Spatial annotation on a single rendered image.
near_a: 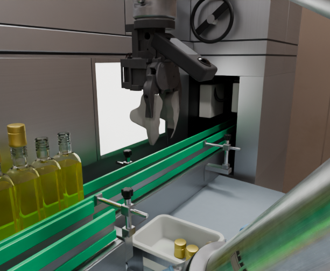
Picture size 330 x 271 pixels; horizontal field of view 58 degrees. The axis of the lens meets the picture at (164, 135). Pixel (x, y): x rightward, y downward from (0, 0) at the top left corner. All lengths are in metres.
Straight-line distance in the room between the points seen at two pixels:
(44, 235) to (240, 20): 1.15
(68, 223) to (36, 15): 0.54
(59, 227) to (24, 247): 0.09
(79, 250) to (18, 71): 0.45
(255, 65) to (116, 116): 0.68
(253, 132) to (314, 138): 1.55
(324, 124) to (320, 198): 2.66
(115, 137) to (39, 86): 0.35
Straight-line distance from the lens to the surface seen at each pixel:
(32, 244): 0.72
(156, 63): 0.50
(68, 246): 0.68
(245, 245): 0.33
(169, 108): 0.56
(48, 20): 0.93
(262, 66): 1.39
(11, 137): 0.68
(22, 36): 0.85
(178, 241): 0.89
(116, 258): 0.78
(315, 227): 0.25
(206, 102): 1.64
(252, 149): 1.46
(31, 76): 0.85
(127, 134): 1.12
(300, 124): 2.95
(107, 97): 1.03
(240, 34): 1.43
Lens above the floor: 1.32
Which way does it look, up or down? 15 degrees down
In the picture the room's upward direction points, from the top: straight up
